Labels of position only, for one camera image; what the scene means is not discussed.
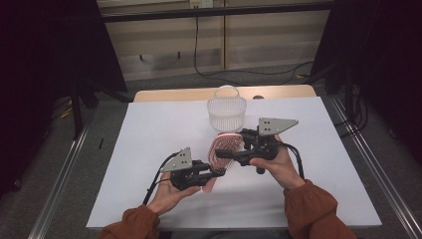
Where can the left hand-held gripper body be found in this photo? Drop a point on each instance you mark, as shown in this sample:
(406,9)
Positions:
(180,166)

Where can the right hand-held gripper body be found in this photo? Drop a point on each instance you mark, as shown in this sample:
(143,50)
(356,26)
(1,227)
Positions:
(265,146)

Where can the pink hairbrush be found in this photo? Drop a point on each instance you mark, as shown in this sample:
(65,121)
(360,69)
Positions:
(220,144)

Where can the white slotted plastic basket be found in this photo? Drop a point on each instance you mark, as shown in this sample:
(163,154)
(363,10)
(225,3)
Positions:
(227,113)

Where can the person's right hand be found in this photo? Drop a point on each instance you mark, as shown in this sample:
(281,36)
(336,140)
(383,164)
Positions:
(283,167)

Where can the person's left hand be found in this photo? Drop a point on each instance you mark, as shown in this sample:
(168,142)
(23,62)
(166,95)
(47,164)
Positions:
(169,197)

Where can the white table cover board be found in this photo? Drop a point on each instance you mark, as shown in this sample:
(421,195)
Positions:
(149,149)

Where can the small black floor object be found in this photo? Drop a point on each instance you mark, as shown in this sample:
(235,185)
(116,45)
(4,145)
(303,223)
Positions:
(101,143)

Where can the long beige desk cabinet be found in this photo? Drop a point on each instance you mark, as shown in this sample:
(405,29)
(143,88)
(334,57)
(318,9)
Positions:
(265,36)

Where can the black curtain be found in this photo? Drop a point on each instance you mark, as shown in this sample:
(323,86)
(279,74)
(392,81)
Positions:
(381,66)
(40,66)

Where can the metal floor rail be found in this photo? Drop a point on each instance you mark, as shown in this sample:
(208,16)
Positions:
(375,166)
(59,181)

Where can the white wall socket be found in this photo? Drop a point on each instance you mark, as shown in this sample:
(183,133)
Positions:
(200,3)

